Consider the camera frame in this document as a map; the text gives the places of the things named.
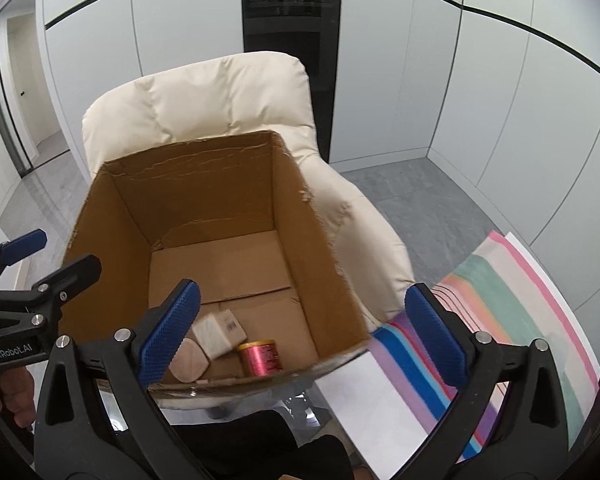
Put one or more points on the white door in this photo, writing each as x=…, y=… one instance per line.
x=30, y=70

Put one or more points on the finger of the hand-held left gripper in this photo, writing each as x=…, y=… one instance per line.
x=65, y=277
x=25, y=246

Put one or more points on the white table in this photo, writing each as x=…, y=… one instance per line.
x=365, y=405

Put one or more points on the person's left hand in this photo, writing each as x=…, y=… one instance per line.
x=12, y=392

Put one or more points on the small white carton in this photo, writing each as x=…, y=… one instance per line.
x=217, y=332

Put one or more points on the brown cardboard box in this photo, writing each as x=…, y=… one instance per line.
x=220, y=210

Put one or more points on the black glass cabinet panel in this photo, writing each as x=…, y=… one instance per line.
x=290, y=60

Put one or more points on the red metal can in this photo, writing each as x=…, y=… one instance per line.
x=261, y=357

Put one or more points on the cream padded chair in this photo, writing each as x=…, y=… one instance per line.
x=205, y=100

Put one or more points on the striped colourful cloth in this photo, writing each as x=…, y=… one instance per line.
x=510, y=300

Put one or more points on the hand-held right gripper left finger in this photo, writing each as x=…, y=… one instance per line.
x=172, y=330

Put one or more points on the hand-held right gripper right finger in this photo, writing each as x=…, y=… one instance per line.
x=435, y=335

